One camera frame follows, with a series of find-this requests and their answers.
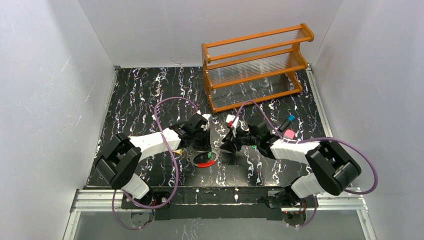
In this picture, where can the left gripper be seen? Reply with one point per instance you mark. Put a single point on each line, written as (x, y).
(203, 142)

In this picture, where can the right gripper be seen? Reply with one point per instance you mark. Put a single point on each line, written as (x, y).
(237, 139)

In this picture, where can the metal keyring with red handle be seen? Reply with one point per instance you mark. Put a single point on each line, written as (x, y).
(200, 159)

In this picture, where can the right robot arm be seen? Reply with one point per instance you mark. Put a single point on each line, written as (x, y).
(333, 168)

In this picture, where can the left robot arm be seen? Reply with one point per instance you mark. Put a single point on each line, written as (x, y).
(118, 160)

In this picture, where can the yellow key tag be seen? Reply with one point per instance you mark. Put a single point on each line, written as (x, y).
(178, 151)

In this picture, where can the pink and grey eraser block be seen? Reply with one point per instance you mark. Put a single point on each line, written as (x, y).
(290, 134)

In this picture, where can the black marker with blue cap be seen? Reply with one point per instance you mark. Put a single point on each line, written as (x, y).
(286, 124)

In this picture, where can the orange wooden shelf rack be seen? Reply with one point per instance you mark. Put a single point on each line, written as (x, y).
(258, 67)

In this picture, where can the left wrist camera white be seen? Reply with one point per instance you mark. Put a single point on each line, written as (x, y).
(207, 117)

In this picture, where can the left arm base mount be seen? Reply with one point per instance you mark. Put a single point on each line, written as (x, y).
(152, 198)

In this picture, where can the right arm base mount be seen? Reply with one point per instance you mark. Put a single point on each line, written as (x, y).
(296, 213)

